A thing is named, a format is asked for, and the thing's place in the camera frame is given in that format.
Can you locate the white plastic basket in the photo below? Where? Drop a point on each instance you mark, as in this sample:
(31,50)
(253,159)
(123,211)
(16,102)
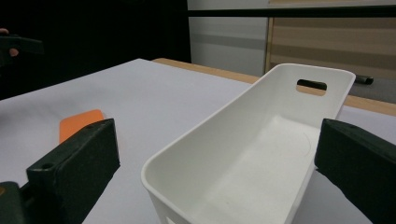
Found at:
(249,155)

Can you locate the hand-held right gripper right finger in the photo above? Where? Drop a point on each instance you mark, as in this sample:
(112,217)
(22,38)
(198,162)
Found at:
(361,161)

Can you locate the wooden cabinet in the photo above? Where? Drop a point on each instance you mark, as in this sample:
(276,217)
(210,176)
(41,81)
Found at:
(330,43)

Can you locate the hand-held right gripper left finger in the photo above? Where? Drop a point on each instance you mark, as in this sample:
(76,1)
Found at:
(74,168)

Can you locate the black caster wheel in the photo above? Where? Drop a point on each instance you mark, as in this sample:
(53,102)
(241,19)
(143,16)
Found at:
(363,80)

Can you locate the white cabinet panel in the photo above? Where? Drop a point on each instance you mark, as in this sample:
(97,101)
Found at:
(227,46)

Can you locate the orange phone case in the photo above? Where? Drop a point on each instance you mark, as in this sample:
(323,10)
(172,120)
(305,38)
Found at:
(77,123)

